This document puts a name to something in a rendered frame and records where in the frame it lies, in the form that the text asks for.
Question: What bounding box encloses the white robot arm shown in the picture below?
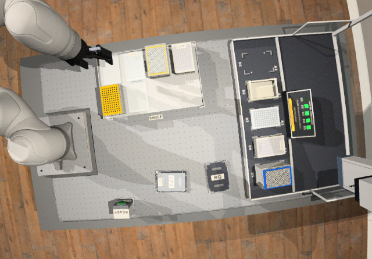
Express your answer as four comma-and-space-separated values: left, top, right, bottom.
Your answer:
0, 0, 81, 171

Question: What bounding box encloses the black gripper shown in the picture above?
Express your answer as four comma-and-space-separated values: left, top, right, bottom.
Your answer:
63, 39, 113, 69

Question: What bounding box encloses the clear plastic lid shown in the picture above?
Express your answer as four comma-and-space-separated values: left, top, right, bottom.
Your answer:
145, 43, 170, 77
99, 54, 123, 86
126, 80, 150, 113

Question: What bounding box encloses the dark grey rectangular nest with label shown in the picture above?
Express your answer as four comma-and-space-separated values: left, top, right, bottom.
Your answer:
205, 160, 231, 194

